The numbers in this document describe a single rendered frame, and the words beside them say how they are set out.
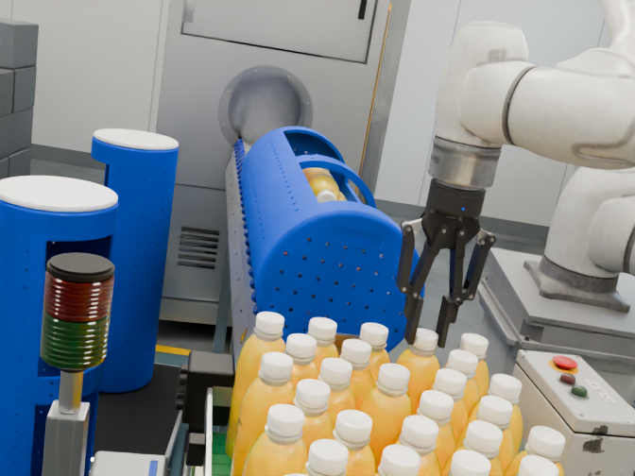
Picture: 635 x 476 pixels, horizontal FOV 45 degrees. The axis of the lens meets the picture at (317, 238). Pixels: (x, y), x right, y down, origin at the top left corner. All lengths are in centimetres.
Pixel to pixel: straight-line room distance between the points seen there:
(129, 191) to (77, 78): 406
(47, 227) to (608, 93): 123
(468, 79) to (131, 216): 176
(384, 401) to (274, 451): 20
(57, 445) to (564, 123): 64
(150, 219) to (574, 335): 154
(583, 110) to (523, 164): 572
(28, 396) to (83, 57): 484
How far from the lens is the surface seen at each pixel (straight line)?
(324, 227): 124
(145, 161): 255
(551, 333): 150
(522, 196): 668
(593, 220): 156
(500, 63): 99
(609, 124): 90
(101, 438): 259
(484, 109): 98
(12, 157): 511
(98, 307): 76
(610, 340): 155
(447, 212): 103
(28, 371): 191
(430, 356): 112
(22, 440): 200
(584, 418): 104
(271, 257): 124
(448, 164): 101
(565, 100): 92
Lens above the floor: 152
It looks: 16 degrees down
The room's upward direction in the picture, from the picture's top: 10 degrees clockwise
